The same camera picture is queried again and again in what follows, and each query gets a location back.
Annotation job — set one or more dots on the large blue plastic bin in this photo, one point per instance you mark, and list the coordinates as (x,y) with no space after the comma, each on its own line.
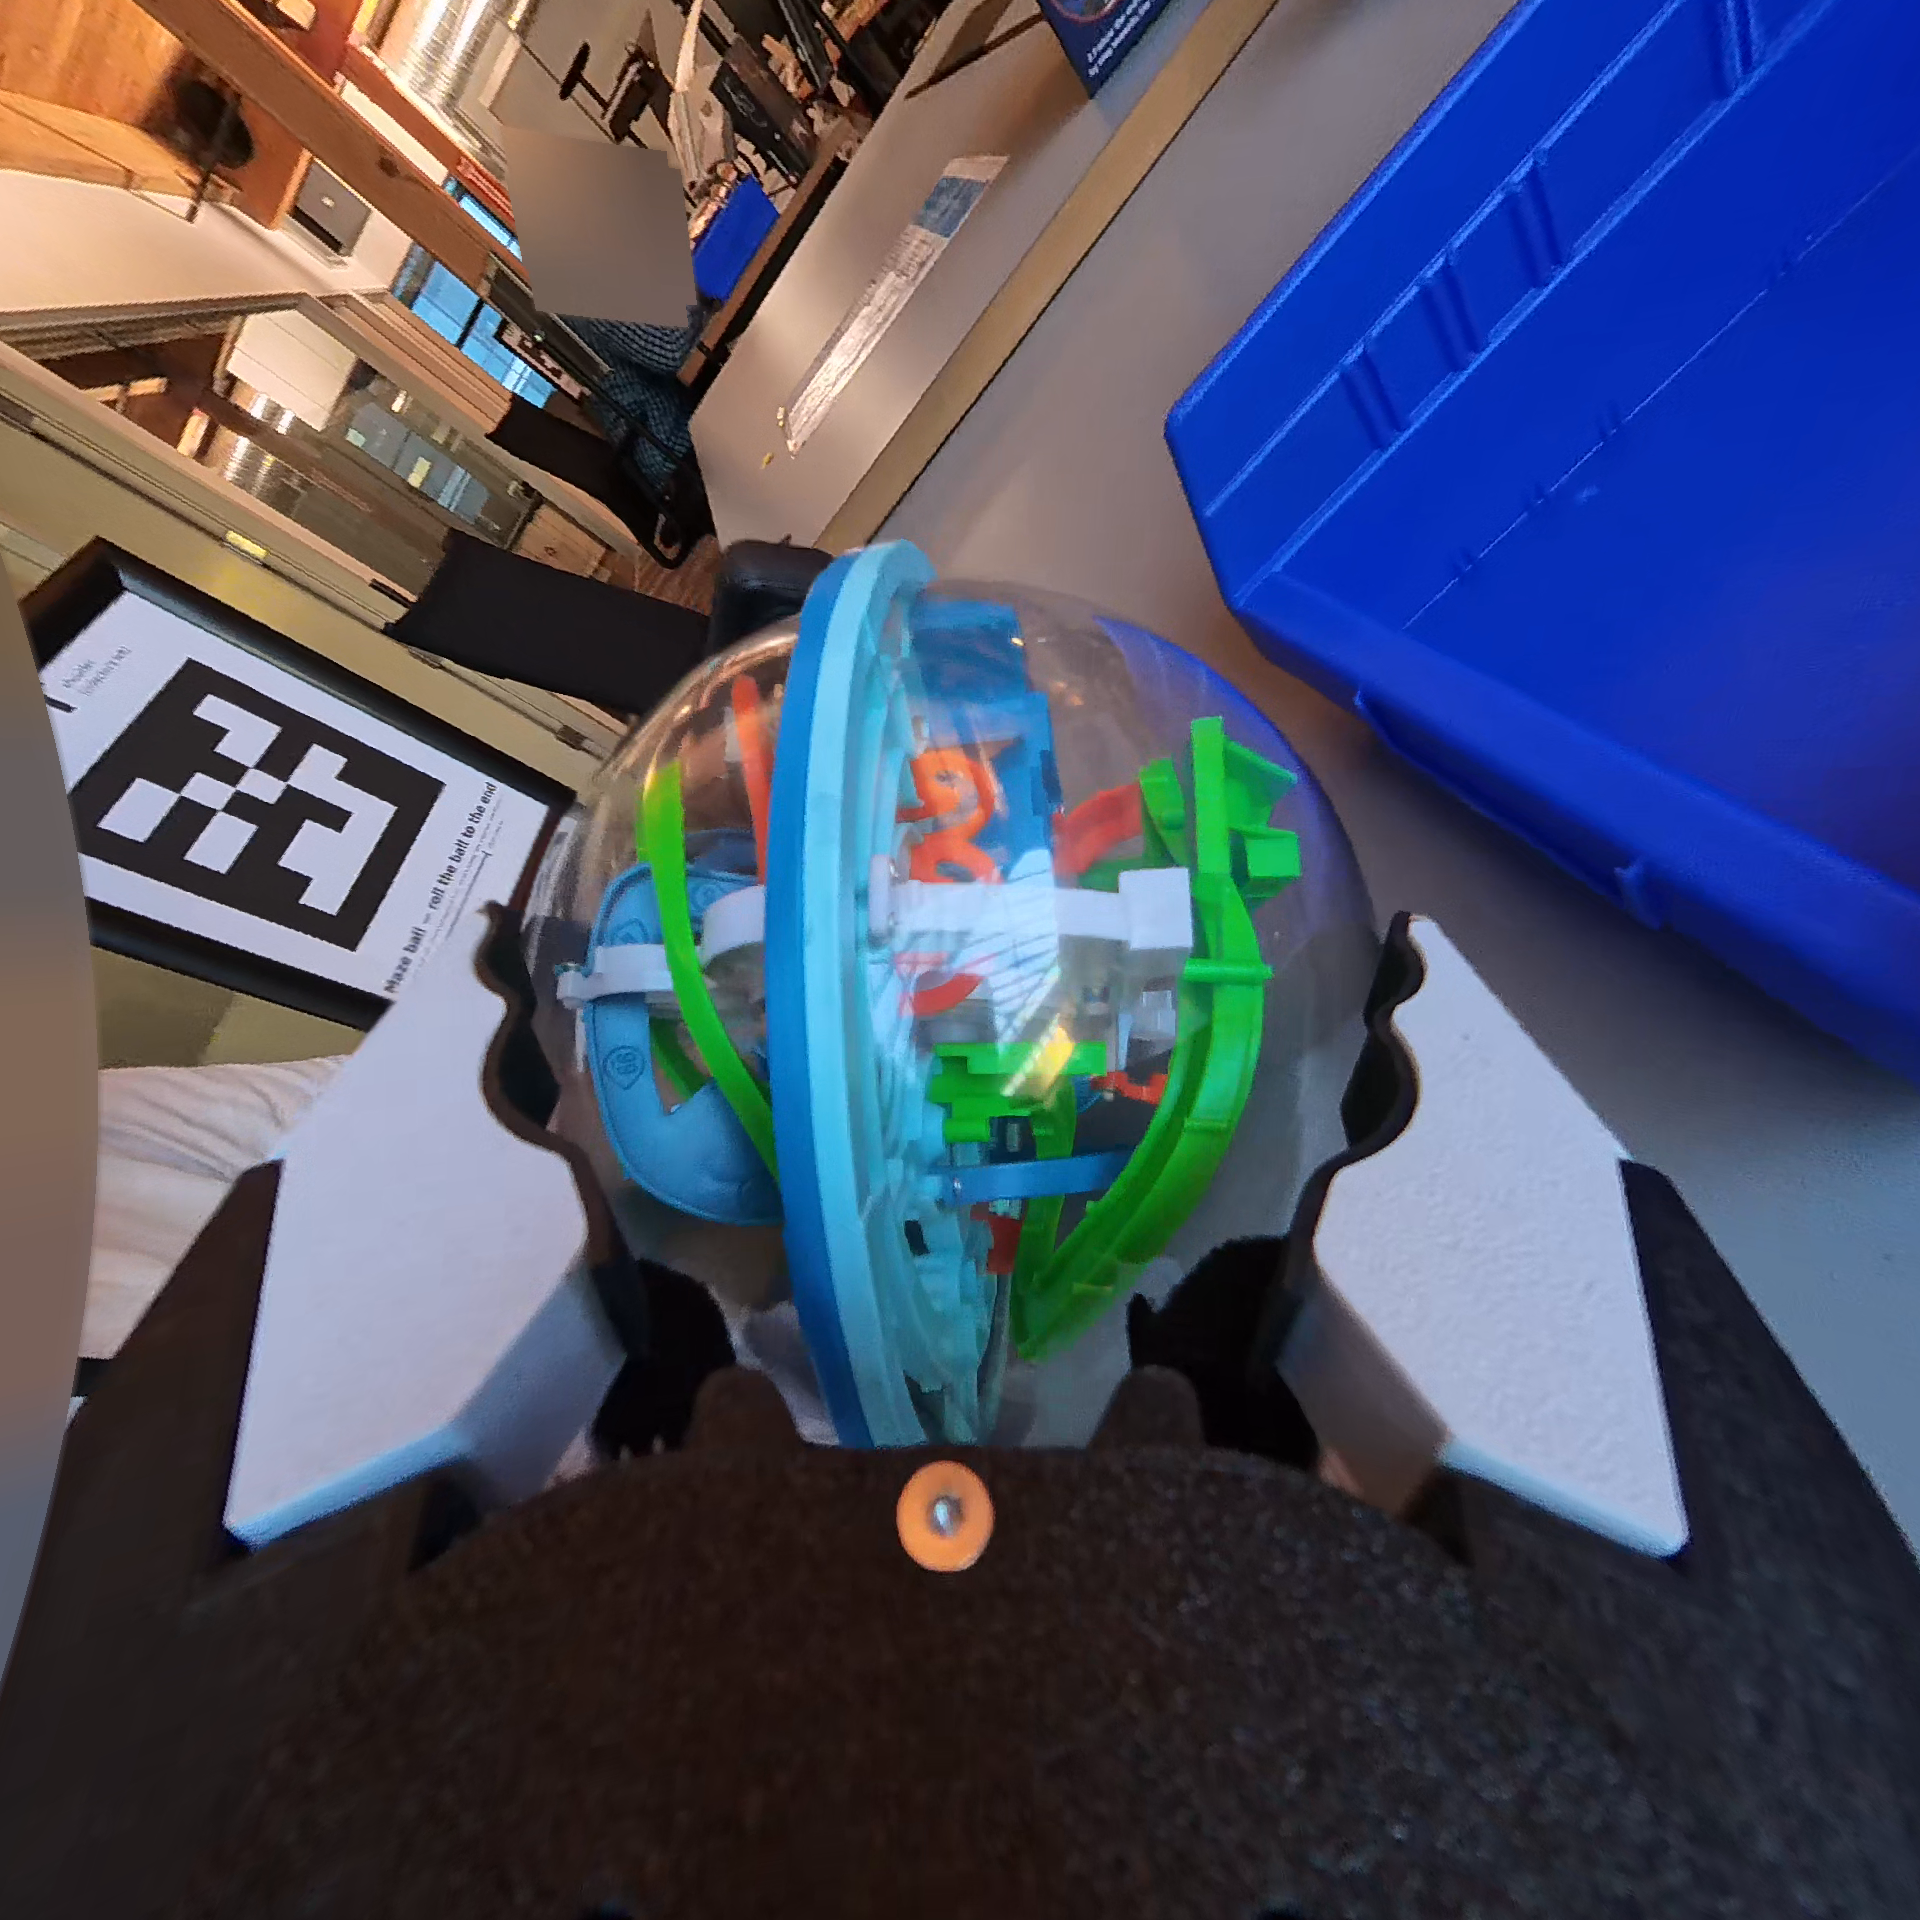
(1621,451)

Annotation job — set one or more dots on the small blue storage bin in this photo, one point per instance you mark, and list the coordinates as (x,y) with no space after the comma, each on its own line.
(739,241)

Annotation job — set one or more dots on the framed marker sign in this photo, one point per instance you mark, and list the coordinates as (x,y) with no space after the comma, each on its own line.
(271,810)

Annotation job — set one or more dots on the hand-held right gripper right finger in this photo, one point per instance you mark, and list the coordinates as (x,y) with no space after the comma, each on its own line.
(1501,1290)

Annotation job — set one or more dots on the clear plastic maze ball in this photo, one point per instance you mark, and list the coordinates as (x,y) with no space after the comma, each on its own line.
(962,990)

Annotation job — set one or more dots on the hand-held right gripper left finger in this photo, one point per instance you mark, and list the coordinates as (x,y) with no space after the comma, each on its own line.
(390,1275)

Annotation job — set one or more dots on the black chair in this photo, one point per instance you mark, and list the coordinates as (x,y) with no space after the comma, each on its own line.
(557,628)

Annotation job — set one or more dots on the printed paper sheet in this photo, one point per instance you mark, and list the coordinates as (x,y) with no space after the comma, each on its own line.
(893,300)

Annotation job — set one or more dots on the blue printed game box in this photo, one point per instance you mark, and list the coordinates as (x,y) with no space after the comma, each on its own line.
(1110,37)

